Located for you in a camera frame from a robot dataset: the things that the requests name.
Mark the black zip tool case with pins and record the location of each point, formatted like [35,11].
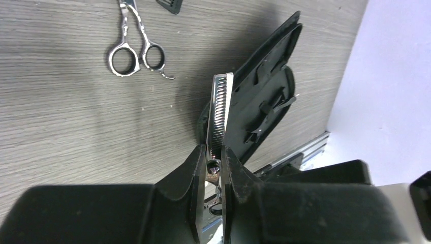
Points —
[258,79]

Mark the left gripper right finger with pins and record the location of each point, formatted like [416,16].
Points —
[332,204]

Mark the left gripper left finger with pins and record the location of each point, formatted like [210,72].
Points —
[170,211]

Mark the black hair comb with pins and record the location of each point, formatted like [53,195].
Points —
[173,6]

